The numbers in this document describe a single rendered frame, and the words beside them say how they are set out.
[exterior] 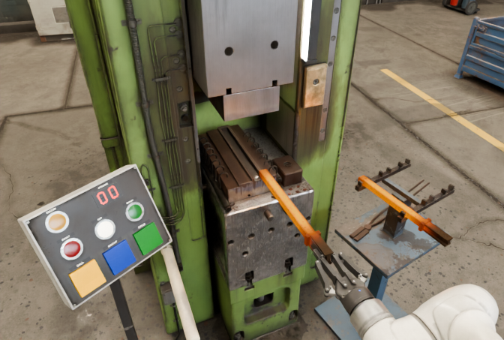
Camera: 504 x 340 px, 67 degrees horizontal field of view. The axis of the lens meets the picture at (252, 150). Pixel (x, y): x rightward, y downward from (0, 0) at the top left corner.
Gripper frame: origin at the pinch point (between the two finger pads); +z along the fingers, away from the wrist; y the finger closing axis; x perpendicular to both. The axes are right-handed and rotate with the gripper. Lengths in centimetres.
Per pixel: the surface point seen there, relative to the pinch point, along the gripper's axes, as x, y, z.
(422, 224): -12.0, 44.8, 4.5
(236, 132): -8, 5, 79
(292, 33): 46, 11, 45
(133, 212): 2, -46, 32
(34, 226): 11, -71, 27
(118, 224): 1, -51, 30
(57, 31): -98, -95, 590
